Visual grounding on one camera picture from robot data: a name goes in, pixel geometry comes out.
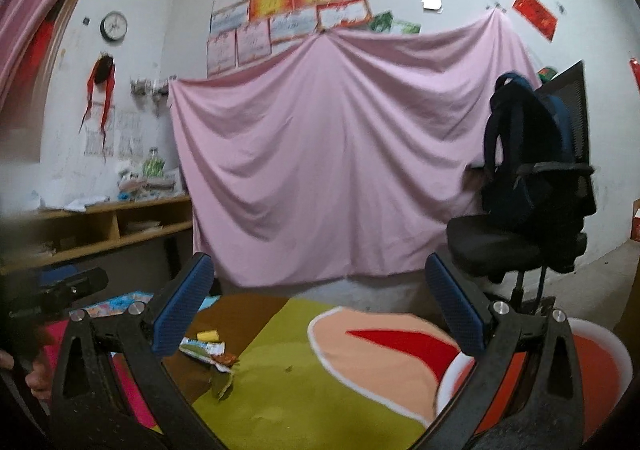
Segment red and black hanging ornament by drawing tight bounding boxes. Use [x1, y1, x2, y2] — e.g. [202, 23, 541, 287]
[79, 52, 117, 161]

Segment orange basin with white rim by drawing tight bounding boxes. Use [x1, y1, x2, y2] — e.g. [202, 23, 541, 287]
[436, 317, 633, 450]

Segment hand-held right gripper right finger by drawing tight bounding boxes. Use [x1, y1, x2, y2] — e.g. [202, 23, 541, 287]
[415, 251, 596, 450]

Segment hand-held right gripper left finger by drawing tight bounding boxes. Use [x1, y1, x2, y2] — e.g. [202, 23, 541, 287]
[50, 253, 226, 450]

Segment green and white packet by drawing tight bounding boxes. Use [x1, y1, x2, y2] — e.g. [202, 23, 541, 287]
[179, 337, 226, 360]

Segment stack of books and papers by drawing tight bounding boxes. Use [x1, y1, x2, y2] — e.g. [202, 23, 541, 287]
[117, 160, 181, 201]

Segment glass jar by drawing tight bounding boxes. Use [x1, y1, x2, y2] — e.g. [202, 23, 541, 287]
[143, 146, 165, 176]

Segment person's left hand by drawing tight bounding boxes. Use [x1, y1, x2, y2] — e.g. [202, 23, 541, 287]
[0, 350, 52, 401]

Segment round wall clock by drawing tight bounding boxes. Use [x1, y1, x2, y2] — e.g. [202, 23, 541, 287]
[100, 11, 128, 41]

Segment pink hanging sheet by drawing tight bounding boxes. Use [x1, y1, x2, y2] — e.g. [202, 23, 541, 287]
[169, 10, 543, 288]

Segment paper wall calendar sheets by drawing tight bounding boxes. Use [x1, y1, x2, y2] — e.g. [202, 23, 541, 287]
[84, 108, 143, 158]

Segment colourful printed blanket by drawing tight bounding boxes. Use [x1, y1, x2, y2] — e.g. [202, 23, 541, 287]
[40, 293, 481, 450]

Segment colourful picture book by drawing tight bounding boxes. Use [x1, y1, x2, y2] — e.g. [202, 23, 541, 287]
[82, 291, 153, 318]

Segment group of wall certificates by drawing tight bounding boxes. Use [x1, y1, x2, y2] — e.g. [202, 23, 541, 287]
[206, 0, 391, 78]

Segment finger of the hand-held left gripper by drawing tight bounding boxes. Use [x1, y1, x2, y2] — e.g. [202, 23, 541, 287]
[42, 267, 110, 303]
[39, 266, 77, 286]

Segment red paper wall decoration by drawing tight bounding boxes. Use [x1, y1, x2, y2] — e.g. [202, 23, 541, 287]
[513, 0, 558, 42]

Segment red cloth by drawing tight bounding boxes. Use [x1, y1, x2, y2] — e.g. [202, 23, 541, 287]
[20, 20, 56, 96]

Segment dark blue backpack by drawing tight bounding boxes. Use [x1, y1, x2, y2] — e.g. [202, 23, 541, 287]
[482, 73, 576, 231]

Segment wooden shelf desk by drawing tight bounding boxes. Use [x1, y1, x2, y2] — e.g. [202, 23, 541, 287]
[0, 195, 193, 276]

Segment black mesh office chair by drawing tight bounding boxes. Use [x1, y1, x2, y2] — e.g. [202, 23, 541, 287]
[446, 61, 598, 316]

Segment olive scrap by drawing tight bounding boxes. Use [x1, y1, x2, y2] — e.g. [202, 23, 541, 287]
[210, 370, 236, 401]

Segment wire wall rack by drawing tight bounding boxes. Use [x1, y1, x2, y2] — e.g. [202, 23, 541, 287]
[130, 77, 173, 106]

